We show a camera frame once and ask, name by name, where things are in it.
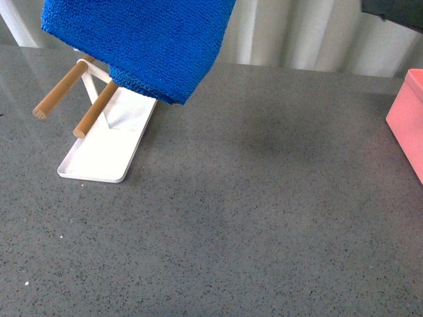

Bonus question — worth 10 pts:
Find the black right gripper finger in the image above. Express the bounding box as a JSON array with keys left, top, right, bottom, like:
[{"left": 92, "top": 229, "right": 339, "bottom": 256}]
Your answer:
[{"left": 361, "top": 0, "right": 422, "bottom": 33}]

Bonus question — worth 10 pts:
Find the blue microfiber cloth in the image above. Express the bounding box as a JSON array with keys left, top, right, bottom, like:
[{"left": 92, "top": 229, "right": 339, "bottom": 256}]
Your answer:
[{"left": 41, "top": 0, "right": 235, "bottom": 104}]

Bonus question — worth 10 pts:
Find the white pleated curtain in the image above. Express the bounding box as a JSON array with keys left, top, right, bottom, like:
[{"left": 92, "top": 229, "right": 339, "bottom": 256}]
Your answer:
[{"left": 0, "top": 0, "right": 423, "bottom": 79}]

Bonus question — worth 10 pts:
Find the pink plastic box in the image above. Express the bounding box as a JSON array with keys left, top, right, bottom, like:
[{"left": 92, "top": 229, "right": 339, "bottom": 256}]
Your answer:
[{"left": 386, "top": 69, "right": 423, "bottom": 180}]

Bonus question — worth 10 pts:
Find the white towel rack stand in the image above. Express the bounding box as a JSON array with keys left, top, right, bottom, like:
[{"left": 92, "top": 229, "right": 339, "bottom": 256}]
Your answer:
[{"left": 32, "top": 55, "right": 157, "bottom": 183}]

